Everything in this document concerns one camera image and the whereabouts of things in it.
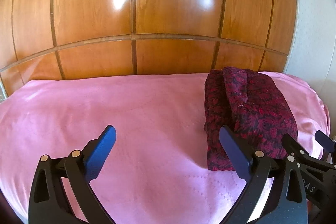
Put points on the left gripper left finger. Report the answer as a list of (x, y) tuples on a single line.
[(48, 200)]

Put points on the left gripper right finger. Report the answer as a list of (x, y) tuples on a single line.
[(286, 202)]

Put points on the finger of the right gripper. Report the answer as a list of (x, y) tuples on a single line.
[(292, 147), (326, 142)]

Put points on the dark red patterned garment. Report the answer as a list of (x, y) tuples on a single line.
[(253, 108)]

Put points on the pink bed sheet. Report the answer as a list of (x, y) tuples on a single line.
[(156, 171)]

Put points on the wooden panelled headboard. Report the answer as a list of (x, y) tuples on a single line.
[(78, 39)]

